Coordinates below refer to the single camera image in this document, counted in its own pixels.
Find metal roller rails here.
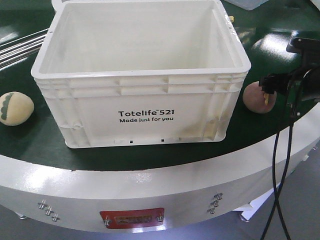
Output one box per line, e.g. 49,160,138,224
0,28,49,69

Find cream plush ball green trim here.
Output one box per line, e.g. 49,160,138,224
0,91,34,126

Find pink plush ball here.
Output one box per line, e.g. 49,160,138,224
242,81,277,114

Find red warning label plate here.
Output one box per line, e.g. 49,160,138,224
99,207,165,230

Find white Totelife plastic crate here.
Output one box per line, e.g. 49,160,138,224
31,0,251,149

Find white outer table rim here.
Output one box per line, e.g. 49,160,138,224
0,103,320,235

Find small yellow toy piece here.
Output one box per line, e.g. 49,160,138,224
229,16,235,23

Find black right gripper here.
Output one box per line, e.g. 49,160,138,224
259,37,320,96

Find black cable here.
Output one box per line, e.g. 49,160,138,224
259,74,307,240
271,82,305,240

